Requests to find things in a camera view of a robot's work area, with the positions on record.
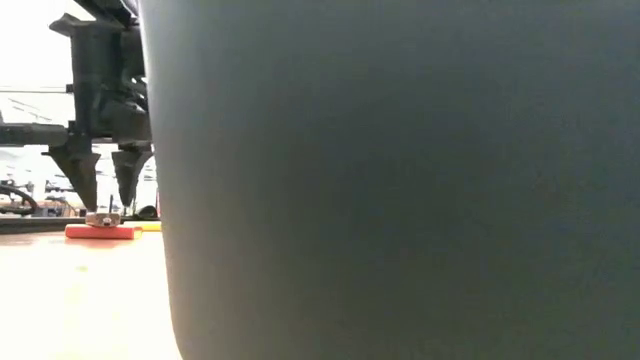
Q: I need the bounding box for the red block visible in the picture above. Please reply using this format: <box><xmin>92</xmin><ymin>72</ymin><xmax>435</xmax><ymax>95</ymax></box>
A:
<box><xmin>64</xmin><ymin>224</ymin><xmax>144</xmax><ymax>241</ymax></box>

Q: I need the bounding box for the black cable loop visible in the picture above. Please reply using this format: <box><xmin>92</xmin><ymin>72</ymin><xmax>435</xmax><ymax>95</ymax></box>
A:
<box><xmin>0</xmin><ymin>184</ymin><xmax>39</xmax><ymax>217</ymax></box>

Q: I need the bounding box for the yellow block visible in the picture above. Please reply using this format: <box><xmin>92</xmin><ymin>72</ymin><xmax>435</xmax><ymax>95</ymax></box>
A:
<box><xmin>122</xmin><ymin>221</ymin><xmax>163</xmax><ymax>233</ymax></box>

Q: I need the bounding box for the black aluminium table frame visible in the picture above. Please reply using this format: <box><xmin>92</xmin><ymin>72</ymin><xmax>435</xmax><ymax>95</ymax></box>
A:
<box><xmin>0</xmin><ymin>215</ymin><xmax>162</xmax><ymax>235</ymax></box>

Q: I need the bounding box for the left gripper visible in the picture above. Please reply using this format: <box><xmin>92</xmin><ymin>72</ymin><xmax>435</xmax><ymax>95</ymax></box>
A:
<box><xmin>0</xmin><ymin>0</ymin><xmax>154</xmax><ymax>212</ymax></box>

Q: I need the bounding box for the teal plastic bin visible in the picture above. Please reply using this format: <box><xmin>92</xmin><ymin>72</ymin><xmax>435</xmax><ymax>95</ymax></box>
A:
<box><xmin>138</xmin><ymin>0</ymin><xmax>640</xmax><ymax>360</ymax></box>

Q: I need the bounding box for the natural wooden block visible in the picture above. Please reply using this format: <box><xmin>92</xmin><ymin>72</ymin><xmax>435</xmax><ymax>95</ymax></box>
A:
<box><xmin>84</xmin><ymin>211</ymin><xmax>122</xmax><ymax>228</ymax></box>

